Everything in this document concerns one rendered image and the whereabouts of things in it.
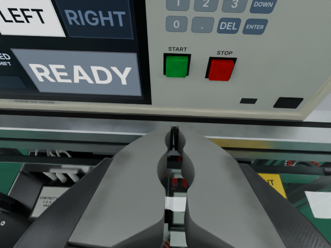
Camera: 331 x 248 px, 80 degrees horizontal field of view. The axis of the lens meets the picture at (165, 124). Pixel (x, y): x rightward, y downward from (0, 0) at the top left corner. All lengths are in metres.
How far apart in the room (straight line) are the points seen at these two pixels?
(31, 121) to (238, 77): 0.22
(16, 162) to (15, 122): 0.08
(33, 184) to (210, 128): 0.52
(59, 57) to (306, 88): 0.23
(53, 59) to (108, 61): 0.05
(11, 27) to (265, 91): 0.22
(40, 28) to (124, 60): 0.07
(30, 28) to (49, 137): 0.12
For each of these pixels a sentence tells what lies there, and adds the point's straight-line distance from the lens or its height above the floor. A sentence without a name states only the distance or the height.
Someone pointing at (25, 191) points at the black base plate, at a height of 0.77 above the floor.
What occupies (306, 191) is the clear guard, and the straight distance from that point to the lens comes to 0.29.
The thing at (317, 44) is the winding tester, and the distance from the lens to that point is 0.20.
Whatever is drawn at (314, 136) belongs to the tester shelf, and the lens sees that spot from 0.26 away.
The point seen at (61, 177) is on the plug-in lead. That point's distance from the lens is 0.44.
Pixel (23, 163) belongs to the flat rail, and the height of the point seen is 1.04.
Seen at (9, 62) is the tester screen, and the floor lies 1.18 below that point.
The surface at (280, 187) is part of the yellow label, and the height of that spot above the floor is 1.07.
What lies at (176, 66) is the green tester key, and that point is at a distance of 0.17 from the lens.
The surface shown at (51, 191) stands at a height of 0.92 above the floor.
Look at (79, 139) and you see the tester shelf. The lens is 0.24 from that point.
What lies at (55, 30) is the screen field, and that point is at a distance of 0.19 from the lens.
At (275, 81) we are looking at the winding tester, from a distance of 0.21.
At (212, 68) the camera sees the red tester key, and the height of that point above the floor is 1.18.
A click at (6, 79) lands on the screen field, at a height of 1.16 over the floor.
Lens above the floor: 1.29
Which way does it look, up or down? 54 degrees down
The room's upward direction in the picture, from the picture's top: 1 degrees clockwise
